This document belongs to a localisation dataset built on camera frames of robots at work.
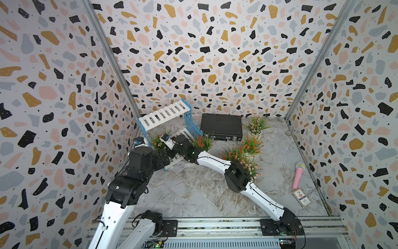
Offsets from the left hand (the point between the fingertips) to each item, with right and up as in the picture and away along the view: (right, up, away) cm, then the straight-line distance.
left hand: (159, 153), depth 68 cm
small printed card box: (+71, -25, +14) cm, 76 cm away
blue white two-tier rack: (-1, +16, +16) cm, 22 cm away
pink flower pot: (-7, +2, +17) cm, 19 cm away
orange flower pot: (+46, +1, +21) cm, 51 cm away
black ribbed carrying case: (+31, +13, +41) cm, 53 cm away
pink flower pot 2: (+43, -9, +8) cm, 45 cm away
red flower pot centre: (+37, -2, +15) cm, 40 cm away
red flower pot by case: (+20, +4, +18) cm, 27 cm away
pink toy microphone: (+76, -11, +24) cm, 81 cm away
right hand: (-6, +1, +25) cm, 26 cm away
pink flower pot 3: (+52, +14, +29) cm, 61 cm away
